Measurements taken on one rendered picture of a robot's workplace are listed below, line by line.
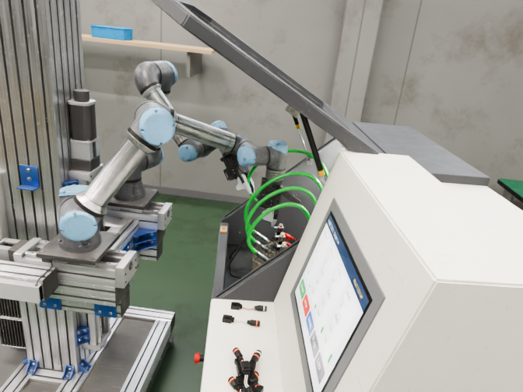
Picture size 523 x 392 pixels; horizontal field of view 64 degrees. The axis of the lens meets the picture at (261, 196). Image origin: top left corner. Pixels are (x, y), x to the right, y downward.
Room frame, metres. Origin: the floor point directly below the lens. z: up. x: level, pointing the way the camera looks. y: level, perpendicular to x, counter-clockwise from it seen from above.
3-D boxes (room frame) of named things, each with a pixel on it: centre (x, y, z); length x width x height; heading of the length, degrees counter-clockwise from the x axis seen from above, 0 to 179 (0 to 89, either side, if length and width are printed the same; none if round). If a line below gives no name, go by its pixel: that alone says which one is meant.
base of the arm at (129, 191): (1.89, 0.65, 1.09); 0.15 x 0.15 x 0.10
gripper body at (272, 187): (1.59, -0.04, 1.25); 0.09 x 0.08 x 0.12; 95
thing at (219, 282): (1.57, 0.14, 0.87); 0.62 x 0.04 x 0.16; 5
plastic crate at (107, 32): (4.02, 1.49, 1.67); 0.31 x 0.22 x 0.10; 87
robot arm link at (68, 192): (1.39, 0.67, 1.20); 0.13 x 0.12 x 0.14; 25
